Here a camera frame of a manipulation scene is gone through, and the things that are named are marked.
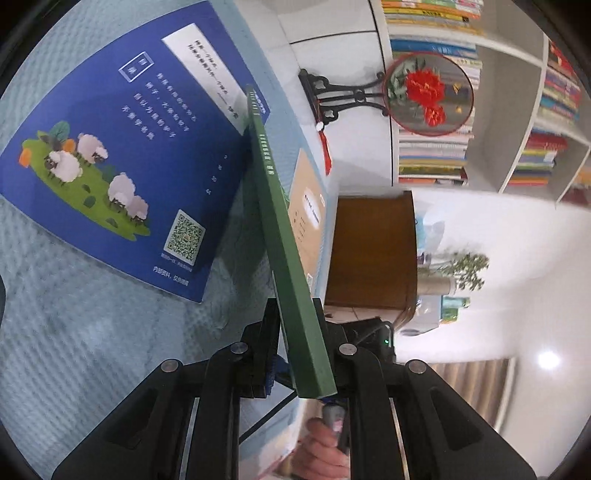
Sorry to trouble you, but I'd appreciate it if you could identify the embroidered flower fan ornament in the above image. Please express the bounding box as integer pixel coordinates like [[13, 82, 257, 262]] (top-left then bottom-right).
[[298, 52, 476, 138]]

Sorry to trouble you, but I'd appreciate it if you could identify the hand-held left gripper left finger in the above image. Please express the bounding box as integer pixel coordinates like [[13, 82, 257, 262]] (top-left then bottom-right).
[[51, 299, 281, 480]]

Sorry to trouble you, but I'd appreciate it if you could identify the row of pale shelf books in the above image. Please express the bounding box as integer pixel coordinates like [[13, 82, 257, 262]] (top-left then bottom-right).
[[390, 39, 484, 186]]

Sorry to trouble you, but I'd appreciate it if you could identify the person's right hand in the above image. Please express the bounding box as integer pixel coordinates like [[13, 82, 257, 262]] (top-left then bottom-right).
[[291, 416, 352, 480]]

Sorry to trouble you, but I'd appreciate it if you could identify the light blue quilted mat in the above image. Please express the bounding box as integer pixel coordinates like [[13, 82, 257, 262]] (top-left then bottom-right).
[[0, 0, 333, 480]]

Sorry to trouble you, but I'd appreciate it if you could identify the brown wooden cabinet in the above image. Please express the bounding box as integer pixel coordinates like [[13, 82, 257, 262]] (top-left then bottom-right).
[[323, 191, 420, 329]]

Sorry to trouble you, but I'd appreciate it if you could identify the green leafy plant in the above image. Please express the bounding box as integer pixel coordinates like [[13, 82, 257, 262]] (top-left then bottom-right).
[[427, 251, 491, 296]]

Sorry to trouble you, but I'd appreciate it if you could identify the white bookshelf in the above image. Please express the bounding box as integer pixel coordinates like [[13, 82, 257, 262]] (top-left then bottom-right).
[[369, 0, 591, 206]]

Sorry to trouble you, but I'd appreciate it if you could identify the cream vase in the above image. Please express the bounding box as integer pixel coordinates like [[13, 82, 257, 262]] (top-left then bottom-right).
[[418, 276, 459, 296]]

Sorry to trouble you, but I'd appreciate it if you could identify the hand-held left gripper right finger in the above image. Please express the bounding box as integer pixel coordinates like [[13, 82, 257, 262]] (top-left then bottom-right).
[[313, 298, 539, 480]]

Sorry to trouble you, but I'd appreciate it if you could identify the row of yellow orange books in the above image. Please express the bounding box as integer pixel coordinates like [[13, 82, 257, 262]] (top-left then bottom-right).
[[381, 0, 485, 37]]

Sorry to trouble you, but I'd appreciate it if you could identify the tan striped curtain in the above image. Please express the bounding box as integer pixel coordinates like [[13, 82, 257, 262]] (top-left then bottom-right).
[[431, 357, 515, 428]]

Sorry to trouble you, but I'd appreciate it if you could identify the blue sheep book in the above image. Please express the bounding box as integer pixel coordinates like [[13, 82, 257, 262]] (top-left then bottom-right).
[[0, 0, 260, 304]]

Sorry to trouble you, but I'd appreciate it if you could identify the light blue tissue box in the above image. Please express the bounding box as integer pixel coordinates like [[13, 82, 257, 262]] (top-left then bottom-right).
[[414, 208, 448, 252]]

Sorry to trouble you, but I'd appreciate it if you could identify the black cable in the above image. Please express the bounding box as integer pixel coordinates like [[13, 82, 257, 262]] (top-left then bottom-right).
[[238, 390, 298, 439]]

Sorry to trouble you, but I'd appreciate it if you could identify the light green book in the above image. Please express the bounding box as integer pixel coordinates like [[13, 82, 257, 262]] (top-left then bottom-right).
[[245, 84, 339, 400]]

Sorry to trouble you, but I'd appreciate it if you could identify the row of colourful shelf books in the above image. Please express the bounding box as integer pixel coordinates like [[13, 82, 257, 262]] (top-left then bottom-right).
[[539, 41, 583, 123], [503, 129, 570, 186]]

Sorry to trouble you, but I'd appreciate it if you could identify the red tassel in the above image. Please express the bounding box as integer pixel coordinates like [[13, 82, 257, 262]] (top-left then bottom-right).
[[315, 121, 334, 177]]

